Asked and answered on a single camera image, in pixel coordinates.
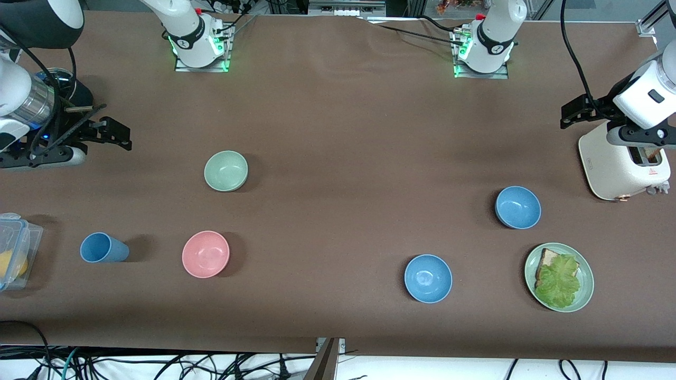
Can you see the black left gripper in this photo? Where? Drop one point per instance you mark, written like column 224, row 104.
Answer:
column 603, row 105

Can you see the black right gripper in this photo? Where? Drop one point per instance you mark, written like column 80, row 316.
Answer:
column 75, row 99

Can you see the blue bowl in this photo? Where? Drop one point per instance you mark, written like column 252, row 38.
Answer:
column 428, row 278
column 518, row 207

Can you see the light green bowl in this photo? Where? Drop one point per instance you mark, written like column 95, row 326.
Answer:
column 226, row 170

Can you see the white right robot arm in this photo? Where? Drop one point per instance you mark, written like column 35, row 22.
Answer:
column 185, row 31

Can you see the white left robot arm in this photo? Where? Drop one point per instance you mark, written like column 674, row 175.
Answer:
column 494, row 37

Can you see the pink bowl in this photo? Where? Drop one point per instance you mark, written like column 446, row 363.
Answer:
column 205, row 254

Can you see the cream white toaster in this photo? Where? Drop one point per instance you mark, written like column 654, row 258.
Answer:
column 612, row 169

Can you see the brown toast slice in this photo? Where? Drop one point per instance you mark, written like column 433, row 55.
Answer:
column 651, row 154

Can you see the blue cup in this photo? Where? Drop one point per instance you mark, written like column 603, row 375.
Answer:
column 100, row 248

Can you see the clear plastic container blue lid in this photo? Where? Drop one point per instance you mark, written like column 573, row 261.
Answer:
column 29, row 237

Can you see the bread slice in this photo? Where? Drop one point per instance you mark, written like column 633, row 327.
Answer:
column 548, row 258

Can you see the yellow lemon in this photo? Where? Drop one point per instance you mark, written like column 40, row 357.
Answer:
column 11, row 265

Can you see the green lettuce leaf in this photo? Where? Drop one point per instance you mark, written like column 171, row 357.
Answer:
column 560, row 282

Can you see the light green plate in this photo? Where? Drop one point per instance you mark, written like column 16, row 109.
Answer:
column 586, row 285

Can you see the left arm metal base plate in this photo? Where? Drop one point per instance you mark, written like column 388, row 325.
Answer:
column 501, row 74

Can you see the aluminium frame profile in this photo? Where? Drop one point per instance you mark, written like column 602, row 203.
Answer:
column 650, row 21

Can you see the metal bracket with dark strut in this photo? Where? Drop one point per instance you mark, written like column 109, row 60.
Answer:
column 328, row 361

